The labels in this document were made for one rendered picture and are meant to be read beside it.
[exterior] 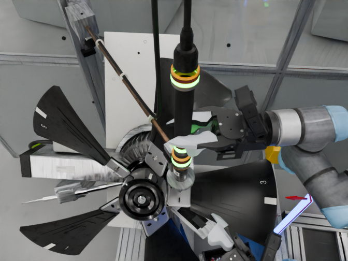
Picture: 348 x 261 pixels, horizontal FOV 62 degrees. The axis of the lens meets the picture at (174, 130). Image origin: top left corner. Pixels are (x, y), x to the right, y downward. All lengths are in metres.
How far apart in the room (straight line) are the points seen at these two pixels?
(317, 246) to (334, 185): 1.28
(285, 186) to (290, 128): 1.67
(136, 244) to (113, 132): 1.04
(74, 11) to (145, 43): 0.26
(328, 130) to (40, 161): 0.80
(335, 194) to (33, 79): 1.45
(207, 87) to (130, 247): 1.39
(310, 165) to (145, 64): 0.57
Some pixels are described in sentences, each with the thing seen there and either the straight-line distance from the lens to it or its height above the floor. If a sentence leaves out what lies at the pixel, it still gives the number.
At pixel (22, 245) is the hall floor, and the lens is 2.20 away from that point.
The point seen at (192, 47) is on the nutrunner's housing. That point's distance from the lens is 0.41.
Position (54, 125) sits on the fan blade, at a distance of 0.81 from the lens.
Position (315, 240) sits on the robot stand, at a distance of 1.94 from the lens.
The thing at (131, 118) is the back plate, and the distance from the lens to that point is 0.98.
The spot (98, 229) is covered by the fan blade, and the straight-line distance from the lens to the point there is 0.94.
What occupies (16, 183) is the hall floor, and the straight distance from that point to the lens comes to 2.40.
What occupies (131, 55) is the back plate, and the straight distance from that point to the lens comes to 0.95.
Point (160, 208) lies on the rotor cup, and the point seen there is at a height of 1.21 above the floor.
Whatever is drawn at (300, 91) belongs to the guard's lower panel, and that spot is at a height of 0.86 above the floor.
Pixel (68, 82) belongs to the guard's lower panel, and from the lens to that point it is 1.61.
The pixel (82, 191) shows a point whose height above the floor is 1.10.
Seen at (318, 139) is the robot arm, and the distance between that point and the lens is 0.64.
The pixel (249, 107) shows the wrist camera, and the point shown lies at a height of 1.54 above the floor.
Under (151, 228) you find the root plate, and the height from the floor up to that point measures 1.11.
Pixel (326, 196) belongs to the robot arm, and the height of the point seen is 1.37.
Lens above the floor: 1.92
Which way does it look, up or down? 55 degrees down
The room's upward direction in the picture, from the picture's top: straight up
